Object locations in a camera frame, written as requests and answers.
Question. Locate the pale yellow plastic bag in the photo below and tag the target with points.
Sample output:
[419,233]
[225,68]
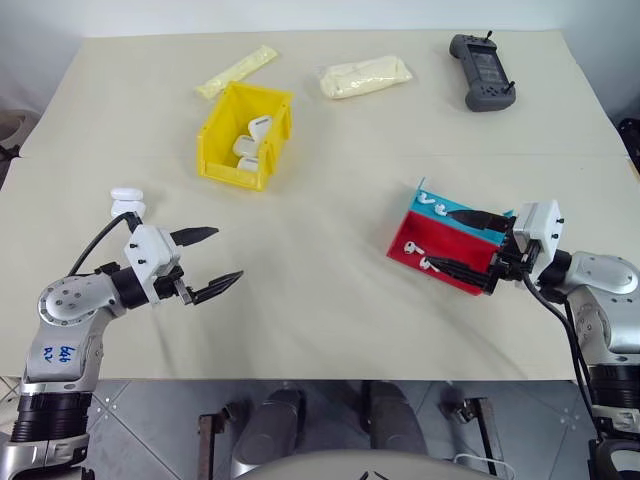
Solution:
[365,77]

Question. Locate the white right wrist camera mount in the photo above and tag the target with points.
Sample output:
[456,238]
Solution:
[542,225]

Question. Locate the grey handheld remote controller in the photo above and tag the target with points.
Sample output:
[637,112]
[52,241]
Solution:
[482,70]

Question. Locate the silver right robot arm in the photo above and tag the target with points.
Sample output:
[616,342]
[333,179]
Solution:
[605,280]

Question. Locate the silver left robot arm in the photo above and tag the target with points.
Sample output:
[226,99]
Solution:
[65,305]

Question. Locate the yellow plastic bin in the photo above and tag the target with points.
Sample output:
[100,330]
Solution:
[220,150]

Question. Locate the cream table cloth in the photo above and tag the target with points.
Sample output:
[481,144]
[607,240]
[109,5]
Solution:
[320,300]

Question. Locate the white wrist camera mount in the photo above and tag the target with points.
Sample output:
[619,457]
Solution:
[542,225]
[150,250]

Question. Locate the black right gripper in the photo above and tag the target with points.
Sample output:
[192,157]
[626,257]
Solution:
[505,270]

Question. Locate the rusty metal frame bar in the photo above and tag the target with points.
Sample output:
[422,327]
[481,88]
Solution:
[206,445]
[487,435]

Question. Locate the dark background object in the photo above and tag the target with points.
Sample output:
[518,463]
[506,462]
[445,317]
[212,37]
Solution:
[631,142]

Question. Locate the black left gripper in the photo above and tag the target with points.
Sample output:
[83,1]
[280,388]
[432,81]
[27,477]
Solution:
[167,287]

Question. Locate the grey round background object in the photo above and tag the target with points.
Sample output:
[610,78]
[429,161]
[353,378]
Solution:
[12,131]

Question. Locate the dark rounded robot leg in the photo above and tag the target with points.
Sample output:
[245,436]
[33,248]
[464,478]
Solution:
[395,420]
[272,430]

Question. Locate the red and teal tray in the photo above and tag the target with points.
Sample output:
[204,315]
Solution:
[450,245]

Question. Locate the long pale yellow packet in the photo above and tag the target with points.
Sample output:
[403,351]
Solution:
[235,72]

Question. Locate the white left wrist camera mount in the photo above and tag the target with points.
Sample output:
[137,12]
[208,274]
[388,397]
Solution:
[150,250]

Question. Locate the beige robot torso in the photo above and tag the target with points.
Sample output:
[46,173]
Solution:
[350,467]

